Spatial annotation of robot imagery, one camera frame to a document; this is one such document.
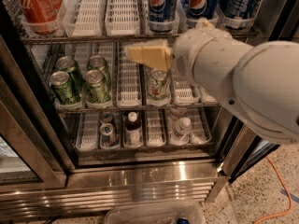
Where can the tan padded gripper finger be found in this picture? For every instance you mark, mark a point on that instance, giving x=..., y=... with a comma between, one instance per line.
x=203, y=23
x=154, y=54

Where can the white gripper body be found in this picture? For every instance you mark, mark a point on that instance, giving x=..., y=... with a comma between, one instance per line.
x=184, y=54

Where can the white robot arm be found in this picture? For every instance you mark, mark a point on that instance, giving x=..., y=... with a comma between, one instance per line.
x=259, y=85

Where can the front white green can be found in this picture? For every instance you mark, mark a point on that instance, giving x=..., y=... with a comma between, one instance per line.
x=159, y=86

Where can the rear silver blue can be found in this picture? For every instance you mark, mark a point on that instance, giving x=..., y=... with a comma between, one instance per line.
x=107, y=117

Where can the silver blue can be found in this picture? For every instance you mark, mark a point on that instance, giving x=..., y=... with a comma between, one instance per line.
x=108, y=135
x=107, y=117

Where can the rear left green can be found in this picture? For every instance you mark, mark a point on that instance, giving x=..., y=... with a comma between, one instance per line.
x=70, y=66

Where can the front silver blue can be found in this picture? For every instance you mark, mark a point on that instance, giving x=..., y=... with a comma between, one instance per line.
x=108, y=135

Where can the front left green can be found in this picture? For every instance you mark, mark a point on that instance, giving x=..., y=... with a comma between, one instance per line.
x=64, y=88

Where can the stainless steel fridge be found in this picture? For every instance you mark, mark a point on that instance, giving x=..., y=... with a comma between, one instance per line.
x=54, y=164

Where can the open fridge door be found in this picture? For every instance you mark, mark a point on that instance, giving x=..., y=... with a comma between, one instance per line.
x=249, y=149

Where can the front red coca-cola can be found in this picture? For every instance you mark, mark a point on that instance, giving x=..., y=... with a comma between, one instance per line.
x=40, y=14

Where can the rear clear water bottle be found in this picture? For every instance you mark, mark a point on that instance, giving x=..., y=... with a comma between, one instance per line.
x=177, y=113

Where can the clear water bottle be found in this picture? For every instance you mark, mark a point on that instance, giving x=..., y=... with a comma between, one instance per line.
x=177, y=113
x=182, y=131

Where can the front clear water bottle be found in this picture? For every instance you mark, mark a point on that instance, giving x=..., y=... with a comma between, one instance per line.
x=182, y=131

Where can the brown bottle white cap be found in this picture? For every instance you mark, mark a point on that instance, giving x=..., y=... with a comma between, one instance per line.
x=133, y=130

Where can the clear plastic bin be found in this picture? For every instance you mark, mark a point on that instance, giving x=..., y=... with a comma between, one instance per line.
x=176, y=212

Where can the top wire shelf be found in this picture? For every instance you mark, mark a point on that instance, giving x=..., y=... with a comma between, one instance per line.
x=47, y=40

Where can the wire shelf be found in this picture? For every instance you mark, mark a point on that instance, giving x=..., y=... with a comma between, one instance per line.
x=143, y=107
x=47, y=40

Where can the middle wire shelf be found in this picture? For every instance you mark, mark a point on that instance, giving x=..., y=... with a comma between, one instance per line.
x=143, y=107

